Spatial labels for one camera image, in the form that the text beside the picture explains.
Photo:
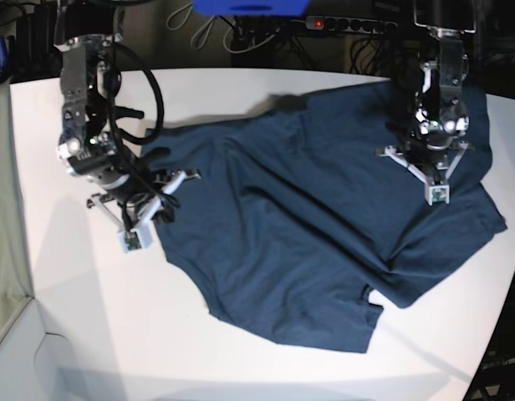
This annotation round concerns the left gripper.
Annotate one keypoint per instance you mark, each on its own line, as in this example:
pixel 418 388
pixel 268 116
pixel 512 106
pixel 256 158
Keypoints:
pixel 431 167

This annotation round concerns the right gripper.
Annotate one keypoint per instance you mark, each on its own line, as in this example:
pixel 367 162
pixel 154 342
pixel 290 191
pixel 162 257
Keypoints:
pixel 129 204

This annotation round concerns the dark blue t-shirt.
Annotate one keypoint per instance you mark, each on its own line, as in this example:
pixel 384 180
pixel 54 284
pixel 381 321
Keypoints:
pixel 295 220

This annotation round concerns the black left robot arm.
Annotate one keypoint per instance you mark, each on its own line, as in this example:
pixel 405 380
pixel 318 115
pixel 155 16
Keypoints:
pixel 432 146

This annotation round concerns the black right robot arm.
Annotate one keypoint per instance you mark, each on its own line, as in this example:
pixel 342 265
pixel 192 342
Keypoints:
pixel 91 143

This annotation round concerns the grey-green fabric curtain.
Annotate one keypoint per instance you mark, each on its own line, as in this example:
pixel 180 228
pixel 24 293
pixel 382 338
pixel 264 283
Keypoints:
pixel 16 288

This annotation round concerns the black power strip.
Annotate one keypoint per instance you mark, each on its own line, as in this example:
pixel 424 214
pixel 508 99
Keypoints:
pixel 348 25

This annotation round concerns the blue plastic bin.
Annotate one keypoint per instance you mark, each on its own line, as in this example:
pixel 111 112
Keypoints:
pixel 250 7

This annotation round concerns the blue cylinder object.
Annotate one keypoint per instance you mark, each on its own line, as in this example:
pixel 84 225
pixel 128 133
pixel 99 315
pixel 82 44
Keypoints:
pixel 4 56

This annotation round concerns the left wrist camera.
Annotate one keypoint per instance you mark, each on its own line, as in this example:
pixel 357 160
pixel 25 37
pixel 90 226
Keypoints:
pixel 437 194

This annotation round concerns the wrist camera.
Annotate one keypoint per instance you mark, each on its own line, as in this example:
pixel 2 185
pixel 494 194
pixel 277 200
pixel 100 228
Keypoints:
pixel 137 239
pixel 437 194

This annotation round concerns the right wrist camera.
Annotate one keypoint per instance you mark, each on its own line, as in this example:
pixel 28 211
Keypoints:
pixel 137 239

